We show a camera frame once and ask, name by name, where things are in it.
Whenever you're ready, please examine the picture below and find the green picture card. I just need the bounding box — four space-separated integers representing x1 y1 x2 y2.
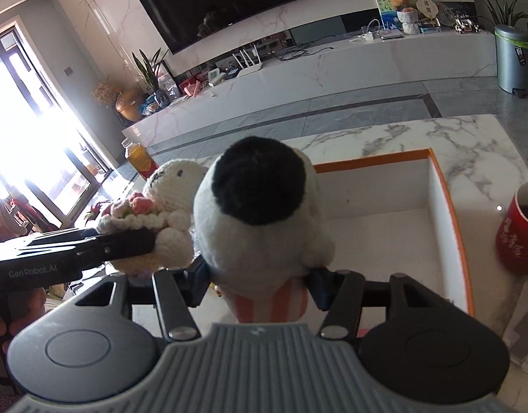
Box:
375 0 417 30

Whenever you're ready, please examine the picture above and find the person's left hand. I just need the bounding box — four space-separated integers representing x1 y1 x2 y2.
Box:
0 286 47 353

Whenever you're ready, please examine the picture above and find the green potted plant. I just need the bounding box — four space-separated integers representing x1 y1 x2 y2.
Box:
132 49 170 109

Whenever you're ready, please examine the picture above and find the white wifi router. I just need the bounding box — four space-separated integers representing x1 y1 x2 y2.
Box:
232 44 262 77

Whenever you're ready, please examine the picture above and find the red mug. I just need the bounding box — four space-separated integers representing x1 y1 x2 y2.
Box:
496 182 528 275

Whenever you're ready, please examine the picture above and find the orange tea bottle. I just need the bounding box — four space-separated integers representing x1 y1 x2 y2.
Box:
122 138 158 180

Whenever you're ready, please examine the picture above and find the teddy bear on cabinet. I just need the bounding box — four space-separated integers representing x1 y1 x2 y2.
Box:
390 0 420 35

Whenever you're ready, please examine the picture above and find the white marble tv cabinet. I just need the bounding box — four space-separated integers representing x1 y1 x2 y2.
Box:
123 31 497 147

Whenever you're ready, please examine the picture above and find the white round fan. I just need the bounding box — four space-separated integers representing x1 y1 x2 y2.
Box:
415 0 438 21

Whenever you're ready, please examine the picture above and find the white crochet bunny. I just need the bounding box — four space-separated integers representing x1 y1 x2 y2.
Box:
96 159 208 278

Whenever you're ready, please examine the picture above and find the copper round vase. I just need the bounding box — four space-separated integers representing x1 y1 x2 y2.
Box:
115 87 144 122

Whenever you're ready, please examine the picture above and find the orange white cardboard box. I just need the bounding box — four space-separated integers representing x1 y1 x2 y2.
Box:
315 149 475 315

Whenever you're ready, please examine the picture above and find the grey pedal trash bin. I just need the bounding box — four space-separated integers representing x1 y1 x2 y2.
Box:
495 25 528 99

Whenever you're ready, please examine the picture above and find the white plush black hat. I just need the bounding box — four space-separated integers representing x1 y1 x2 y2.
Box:
194 136 335 322

